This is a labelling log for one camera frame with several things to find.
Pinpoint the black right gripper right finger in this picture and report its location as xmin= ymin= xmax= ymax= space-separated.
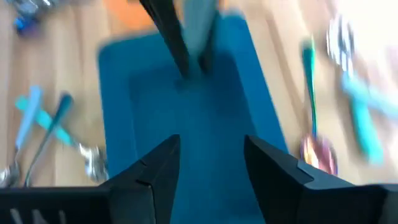
xmin=243 ymin=134 xmax=389 ymax=224

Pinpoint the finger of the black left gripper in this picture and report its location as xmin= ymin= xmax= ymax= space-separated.
xmin=139 ymin=0 xmax=191 ymax=78
xmin=197 ymin=12 xmax=220 ymax=74

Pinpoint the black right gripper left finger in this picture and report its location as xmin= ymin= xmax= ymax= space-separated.
xmin=99 ymin=134 xmax=182 ymax=224

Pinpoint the light blue-handled metal spoon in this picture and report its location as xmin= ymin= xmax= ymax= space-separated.
xmin=182 ymin=0 xmax=218 ymax=80
xmin=0 ymin=85 xmax=44 ymax=187
xmin=340 ymin=73 xmax=398 ymax=121

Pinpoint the iridescent rainbow metal spoon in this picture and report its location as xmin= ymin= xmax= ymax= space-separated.
xmin=298 ymin=36 xmax=340 ymax=175
xmin=12 ymin=12 xmax=41 ymax=35
xmin=23 ymin=92 xmax=75 ymax=188

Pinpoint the orange translucent plastic bin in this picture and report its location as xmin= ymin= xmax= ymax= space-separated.
xmin=104 ymin=0 xmax=158 ymax=31

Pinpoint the teal blue plastic bin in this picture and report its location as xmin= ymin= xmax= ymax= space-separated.
xmin=98 ymin=14 xmax=289 ymax=224

